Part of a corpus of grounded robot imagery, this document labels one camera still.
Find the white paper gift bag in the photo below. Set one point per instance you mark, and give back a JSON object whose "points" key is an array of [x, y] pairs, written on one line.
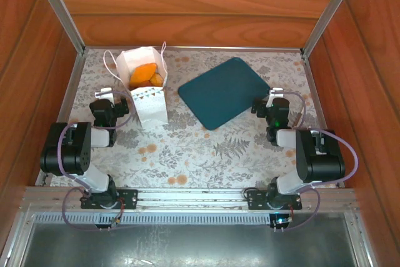
{"points": [[150, 107]]}

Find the orange fake bread roll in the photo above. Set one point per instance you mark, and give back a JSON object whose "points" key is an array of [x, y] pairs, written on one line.
{"points": [[142, 73]]}

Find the teal rectangular tray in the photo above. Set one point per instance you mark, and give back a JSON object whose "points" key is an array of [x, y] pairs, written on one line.
{"points": [[222, 92]]}

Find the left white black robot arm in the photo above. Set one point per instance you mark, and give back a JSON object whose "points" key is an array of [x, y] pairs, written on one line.
{"points": [[62, 151]]}

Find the round orange fake bun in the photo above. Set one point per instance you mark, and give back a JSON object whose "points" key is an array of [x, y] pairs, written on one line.
{"points": [[157, 79]]}

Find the floral tablecloth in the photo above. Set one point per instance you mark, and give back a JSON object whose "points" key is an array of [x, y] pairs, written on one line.
{"points": [[187, 154]]}

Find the small black controller board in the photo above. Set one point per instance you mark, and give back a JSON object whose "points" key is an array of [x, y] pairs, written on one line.
{"points": [[115, 221], [281, 220]]}

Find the grey metal panel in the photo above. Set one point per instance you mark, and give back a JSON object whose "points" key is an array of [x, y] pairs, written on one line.
{"points": [[187, 245]]}

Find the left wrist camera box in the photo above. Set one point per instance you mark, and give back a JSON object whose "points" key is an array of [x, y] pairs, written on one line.
{"points": [[104, 92]]}

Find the aluminium side floor rail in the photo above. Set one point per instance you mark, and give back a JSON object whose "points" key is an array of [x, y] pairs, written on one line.
{"points": [[70, 92], [310, 76]]}

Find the long aluminium floor rail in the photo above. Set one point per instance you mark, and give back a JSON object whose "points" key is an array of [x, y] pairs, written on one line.
{"points": [[218, 48]]}

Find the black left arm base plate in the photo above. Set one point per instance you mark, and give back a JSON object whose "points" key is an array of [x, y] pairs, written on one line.
{"points": [[129, 198]]}

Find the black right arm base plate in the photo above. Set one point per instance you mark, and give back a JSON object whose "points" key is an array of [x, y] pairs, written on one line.
{"points": [[256, 199]]}

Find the aluminium frame post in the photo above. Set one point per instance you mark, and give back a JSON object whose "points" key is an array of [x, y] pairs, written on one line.
{"points": [[331, 10], [56, 7]]}

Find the aluminium mounting rail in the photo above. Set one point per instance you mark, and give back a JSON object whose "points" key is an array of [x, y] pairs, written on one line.
{"points": [[187, 198]]}

